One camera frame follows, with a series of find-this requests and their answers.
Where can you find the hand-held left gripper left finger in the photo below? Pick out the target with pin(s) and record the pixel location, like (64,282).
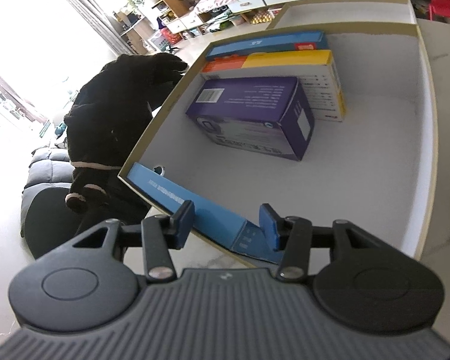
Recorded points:
(183,225)

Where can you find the black fleece jacket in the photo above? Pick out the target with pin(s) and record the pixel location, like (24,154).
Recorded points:
(112,120)

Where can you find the wooden cabinet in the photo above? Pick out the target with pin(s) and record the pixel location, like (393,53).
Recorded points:
(178,5)

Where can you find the orange yellow medicine box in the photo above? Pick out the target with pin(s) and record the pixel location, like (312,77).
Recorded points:
(285,60)

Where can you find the tan cardboard box lid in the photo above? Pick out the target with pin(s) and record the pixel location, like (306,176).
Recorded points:
(341,11)

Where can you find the tan cardboard box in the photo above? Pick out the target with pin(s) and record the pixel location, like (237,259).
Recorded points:
(360,165)

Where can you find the long blue medicine box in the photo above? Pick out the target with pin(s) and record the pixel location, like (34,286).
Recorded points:
(266,41)

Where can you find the purple medicine box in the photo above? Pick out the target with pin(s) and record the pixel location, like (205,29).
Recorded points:
(247,105)

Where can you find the white TV cabinet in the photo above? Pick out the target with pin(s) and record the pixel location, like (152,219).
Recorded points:
(247,3)

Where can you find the grey sofa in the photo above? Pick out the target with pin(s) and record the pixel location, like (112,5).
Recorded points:
(45,165)

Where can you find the pink blanket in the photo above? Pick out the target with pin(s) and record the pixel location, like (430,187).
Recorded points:
(215,0)

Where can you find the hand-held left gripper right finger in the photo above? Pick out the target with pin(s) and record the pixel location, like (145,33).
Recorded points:
(268,228)

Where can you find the black tripod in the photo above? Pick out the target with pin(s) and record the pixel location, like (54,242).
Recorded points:
(173,48)

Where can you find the black dining chair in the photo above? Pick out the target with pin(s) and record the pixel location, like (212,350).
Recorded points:
(48,217)

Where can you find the grey curtain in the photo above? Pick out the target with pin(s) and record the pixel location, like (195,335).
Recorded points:
(97,15)

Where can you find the wooden computer desk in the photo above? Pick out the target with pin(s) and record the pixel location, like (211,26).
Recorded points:
(135,30)

